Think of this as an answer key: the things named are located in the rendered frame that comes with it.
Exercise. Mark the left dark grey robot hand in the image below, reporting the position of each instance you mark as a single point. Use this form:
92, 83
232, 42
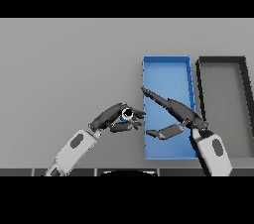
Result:
109, 115

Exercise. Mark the right dark grey robot hand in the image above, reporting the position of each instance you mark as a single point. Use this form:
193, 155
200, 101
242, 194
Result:
180, 110

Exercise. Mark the blue pipe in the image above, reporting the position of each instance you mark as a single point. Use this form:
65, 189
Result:
127, 114

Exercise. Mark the right light grey robot arm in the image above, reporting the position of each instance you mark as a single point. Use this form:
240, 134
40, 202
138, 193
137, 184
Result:
212, 153

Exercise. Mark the left light grey robot arm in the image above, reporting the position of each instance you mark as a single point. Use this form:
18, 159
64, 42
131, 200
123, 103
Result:
73, 151

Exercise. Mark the blue bin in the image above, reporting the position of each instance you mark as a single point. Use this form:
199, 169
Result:
167, 79

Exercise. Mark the dark grey bin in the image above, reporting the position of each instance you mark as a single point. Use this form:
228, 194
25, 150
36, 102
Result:
225, 102

